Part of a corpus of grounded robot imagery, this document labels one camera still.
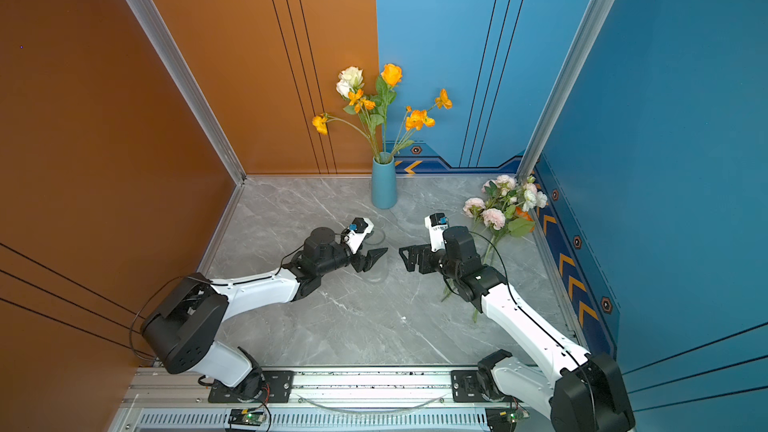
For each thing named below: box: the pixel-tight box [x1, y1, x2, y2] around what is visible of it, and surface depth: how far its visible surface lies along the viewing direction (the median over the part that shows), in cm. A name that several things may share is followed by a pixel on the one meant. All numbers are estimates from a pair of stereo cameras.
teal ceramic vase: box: [372, 152, 396, 209], surface depth 100 cm
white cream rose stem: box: [340, 66, 379, 161], surface depth 90 cm
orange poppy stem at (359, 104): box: [312, 89, 381, 162], surface depth 94 cm
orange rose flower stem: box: [370, 64, 403, 153], surface depth 91 cm
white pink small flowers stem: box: [516, 175, 548, 212], surface depth 107 cm
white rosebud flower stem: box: [336, 80, 381, 161], surface depth 88 cm
